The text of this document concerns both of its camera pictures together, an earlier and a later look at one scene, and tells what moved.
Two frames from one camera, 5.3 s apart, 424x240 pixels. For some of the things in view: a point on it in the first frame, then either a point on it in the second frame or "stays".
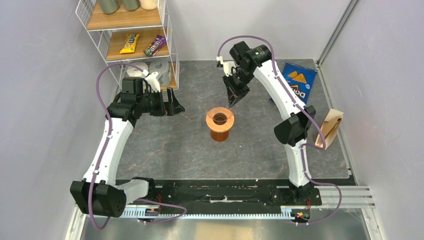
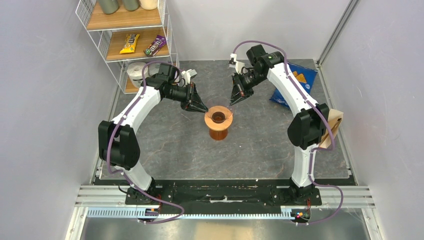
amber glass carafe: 219,136 stays
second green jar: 131,5 stays
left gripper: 169,108 -> 192,97
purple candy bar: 155,46 stays
